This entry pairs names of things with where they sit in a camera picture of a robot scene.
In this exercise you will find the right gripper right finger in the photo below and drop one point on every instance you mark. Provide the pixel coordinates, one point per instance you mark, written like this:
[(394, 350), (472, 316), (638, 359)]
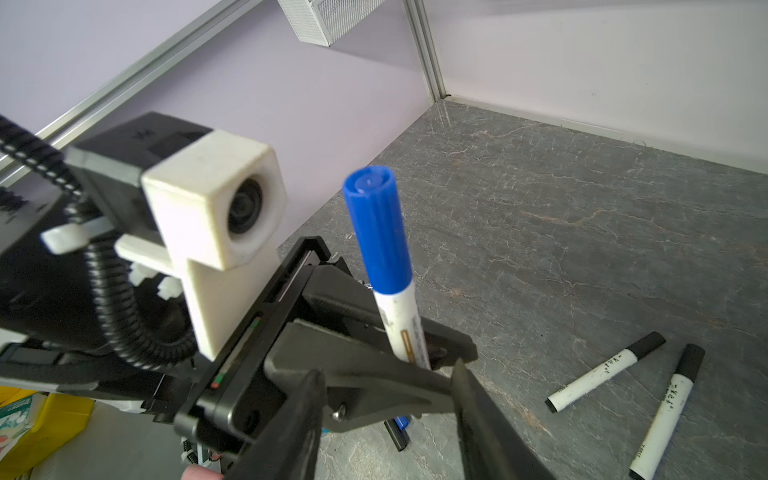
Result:
[(490, 447)]

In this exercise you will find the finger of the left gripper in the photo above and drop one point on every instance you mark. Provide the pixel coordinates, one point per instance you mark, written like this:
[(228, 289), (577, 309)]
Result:
[(389, 322), (363, 385)]

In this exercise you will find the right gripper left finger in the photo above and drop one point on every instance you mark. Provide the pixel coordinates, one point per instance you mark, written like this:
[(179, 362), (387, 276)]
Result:
[(288, 447)]

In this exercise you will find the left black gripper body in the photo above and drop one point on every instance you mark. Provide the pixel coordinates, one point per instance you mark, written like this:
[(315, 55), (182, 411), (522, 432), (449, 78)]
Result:
[(234, 401)]

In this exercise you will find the black pen cap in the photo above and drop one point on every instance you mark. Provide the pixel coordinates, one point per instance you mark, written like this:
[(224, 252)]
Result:
[(400, 439)]

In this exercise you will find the white marker pen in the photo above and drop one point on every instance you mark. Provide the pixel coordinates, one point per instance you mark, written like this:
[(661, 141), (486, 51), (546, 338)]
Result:
[(608, 369), (372, 200), (651, 451)]

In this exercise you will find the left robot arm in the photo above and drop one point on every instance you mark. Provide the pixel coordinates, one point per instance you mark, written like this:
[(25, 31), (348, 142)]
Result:
[(147, 272)]

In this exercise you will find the blue pen cap upper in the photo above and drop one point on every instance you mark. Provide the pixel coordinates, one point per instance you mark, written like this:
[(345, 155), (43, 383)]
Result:
[(402, 422)]

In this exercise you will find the white mesh box basket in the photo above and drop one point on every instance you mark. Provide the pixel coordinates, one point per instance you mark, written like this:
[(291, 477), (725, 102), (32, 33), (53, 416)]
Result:
[(323, 22)]

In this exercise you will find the purple garden trowel pink handle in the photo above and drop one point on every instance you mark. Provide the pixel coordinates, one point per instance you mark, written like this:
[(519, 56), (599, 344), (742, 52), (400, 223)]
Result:
[(197, 472)]

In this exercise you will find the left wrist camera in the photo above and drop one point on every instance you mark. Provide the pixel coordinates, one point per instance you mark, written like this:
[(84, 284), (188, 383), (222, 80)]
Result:
[(195, 203)]

